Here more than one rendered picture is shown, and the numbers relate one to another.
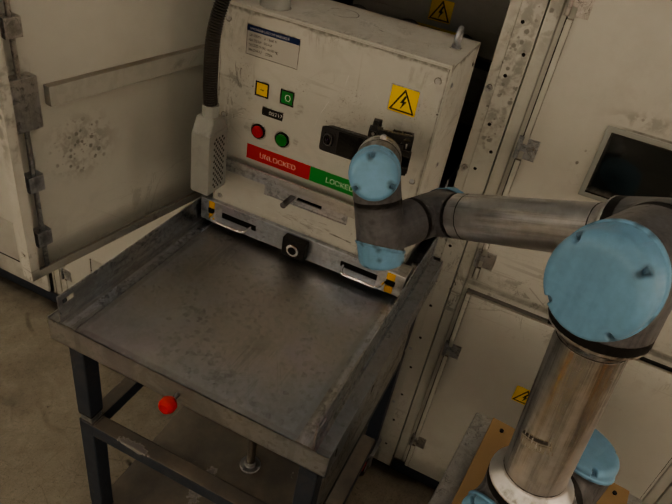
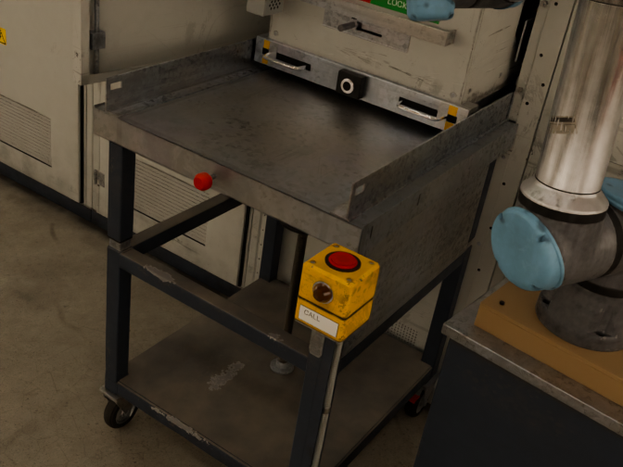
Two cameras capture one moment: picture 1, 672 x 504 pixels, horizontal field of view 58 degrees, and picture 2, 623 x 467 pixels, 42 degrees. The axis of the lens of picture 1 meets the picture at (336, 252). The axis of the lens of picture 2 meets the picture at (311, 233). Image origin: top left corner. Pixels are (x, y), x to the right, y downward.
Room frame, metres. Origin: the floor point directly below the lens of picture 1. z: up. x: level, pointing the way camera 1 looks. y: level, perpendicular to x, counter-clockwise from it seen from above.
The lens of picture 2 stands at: (-0.50, -0.20, 1.48)
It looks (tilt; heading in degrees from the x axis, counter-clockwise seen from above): 30 degrees down; 11
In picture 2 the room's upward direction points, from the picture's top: 9 degrees clockwise
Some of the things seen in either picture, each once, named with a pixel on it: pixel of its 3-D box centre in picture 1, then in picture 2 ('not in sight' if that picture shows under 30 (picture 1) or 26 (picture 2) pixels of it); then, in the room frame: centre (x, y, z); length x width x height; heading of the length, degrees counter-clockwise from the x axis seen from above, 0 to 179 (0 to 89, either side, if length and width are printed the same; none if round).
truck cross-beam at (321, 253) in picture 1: (302, 240); (359, 81); (1.19, 0.08, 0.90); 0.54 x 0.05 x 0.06; 71
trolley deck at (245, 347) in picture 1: (270, 295); (319, 128); (1.06, 0.13, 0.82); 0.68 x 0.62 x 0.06; 161
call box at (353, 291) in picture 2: not in sight; (336, 291); (0.44, -0.06, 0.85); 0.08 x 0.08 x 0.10; 71
